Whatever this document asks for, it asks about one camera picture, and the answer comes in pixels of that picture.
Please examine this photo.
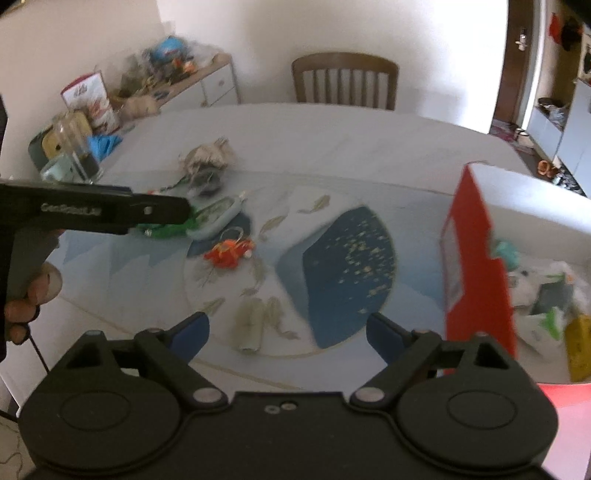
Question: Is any dark bag of seeds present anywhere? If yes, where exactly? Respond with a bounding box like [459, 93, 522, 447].
[188, 168, 223, 197]

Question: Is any blue cloth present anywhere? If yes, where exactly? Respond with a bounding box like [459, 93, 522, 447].
[87, 135, 122, 162]

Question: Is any clear drinking glass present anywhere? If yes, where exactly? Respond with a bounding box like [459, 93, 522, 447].
[52, 110, 103, 184]

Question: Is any clear plastic bag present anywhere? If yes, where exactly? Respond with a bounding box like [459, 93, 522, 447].
[507, 261, 576, 362]

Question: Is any light blue correction tape dispenser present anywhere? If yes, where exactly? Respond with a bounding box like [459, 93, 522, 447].
[186, 196, 243, 241]

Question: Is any red orange small toy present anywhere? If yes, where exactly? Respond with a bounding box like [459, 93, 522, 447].
[204, 238, 256, 269]

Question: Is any red and white cardboard box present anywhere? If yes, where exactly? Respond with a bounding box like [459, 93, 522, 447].
[441, 163, 590, 388]

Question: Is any dark brown door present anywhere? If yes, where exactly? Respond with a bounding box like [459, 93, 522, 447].
[493, 0, 540, 125]

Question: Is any silver snack wrapper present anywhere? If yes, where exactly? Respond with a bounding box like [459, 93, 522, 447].
[179, 137, 235, 182]

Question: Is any floral fabric sachet green tassel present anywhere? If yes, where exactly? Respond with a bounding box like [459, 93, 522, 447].
[137, 209, 200, 240]

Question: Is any brown wooden chair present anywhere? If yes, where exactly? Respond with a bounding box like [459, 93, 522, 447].
[291, 52, 400, 111]

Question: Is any mint green mug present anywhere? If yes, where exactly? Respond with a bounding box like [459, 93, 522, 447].
[40, 153, 77, 183]

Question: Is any white wall cabinet unit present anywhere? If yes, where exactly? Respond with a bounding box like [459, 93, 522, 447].
[526, 79, 591, 196]

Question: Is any person's left hand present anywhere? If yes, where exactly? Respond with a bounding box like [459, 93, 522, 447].
[4, 262, 63, 345]

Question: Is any white drawer sideboard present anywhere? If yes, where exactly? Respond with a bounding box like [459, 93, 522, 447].
[110, 52, 242, 114]

